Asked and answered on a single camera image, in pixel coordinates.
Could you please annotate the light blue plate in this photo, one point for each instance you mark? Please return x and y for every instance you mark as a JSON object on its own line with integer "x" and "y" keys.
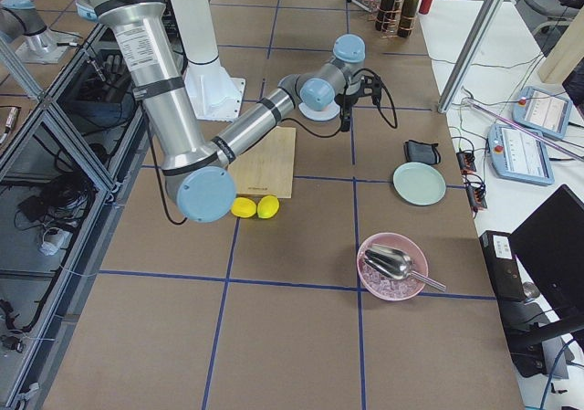
{"x": 329, "y": 113}

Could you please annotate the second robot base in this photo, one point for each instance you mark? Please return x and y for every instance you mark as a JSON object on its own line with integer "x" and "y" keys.
{"x": 42, "y": 45}

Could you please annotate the green plate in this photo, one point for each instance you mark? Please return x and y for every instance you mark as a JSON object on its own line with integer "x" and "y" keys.
{"x": 419, "y": 183}

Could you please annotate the dark wine bottle back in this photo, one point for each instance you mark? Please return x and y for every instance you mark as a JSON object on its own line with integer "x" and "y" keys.
{"x": 387, "y": 3}

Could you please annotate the dark wine bottle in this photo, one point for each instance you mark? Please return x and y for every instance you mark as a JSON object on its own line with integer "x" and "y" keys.
{"x": 408, "y": 12}
{"x": 387, "y": 3}

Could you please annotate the dark wine bottle front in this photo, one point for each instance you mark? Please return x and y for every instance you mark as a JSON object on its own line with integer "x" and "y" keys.
{"x": 408, "y": 12}

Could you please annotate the dark grey folded cloth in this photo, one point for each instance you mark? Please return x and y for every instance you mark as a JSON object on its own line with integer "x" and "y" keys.
{"x": 422, "y": 152}

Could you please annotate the wooden cutting board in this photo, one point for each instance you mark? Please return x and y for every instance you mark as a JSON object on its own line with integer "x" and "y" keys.
{"x": 267, "y": 168}

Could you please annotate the yellow lemon right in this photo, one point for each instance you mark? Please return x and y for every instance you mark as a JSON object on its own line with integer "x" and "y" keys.
{"x": 267, "y": 207}

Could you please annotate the yellow lemon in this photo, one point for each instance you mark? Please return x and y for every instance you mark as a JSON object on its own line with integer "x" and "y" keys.
{"x": 267, "y": 207}
{"x": 243, "y": 207}

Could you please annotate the pink rod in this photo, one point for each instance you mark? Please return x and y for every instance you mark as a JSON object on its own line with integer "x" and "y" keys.
{"x": 514, "y": 125}

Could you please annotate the orange black adapter box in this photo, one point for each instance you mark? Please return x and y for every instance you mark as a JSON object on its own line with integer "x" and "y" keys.
{"x": 466, "y": 161}

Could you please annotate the yellow lemon left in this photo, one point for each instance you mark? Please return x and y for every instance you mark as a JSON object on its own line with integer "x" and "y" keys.
{"x": 243, "y": 207}

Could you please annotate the metal scoop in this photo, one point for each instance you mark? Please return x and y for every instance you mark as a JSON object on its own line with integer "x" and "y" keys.
{"x": 395, "y": 264}

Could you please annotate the pink bowl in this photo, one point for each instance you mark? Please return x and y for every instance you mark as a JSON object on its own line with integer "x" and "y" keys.
{"x": 383, "y": 287}

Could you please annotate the teach pendant near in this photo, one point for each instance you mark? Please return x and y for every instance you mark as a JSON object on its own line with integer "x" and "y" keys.
{"x": 517, "y": 156}

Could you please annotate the teach pendant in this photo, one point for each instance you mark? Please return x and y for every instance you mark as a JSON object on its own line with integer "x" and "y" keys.
{"x": 543, "y": 111}
{"x": 517, "y": 156}

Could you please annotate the teach pendant far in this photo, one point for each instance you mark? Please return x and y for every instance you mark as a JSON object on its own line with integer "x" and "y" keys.
{"x": 543, "y": 111}

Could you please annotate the black monitor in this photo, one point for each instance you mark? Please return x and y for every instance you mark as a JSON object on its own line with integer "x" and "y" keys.
{"x": 549, "y": 245}

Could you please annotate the black computer box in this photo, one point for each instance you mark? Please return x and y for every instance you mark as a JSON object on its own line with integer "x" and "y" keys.
{"x": 532, "y": 339}

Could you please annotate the copper wire bottle rack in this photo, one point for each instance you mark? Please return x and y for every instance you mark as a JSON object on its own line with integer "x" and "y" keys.
{"x": 391, "y": 30}

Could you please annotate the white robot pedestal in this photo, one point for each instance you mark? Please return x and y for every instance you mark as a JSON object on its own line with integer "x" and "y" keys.
{"x": 214, "y": 94}

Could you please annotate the aluminium frame post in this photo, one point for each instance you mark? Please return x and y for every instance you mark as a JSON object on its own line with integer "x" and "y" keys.
{"x": 483, "y": 21}

